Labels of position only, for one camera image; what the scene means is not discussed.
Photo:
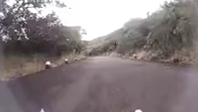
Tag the bushy overgrown bank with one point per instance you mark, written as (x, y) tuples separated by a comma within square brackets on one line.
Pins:
[(175, 33)]

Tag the dark asphalt road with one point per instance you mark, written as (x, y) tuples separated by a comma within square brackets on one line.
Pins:
[(105, 83)]

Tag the row of trees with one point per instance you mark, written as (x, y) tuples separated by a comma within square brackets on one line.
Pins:
[(25, 27)]

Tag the distant green hill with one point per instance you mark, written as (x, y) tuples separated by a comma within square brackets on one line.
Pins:
[(119, 35)]

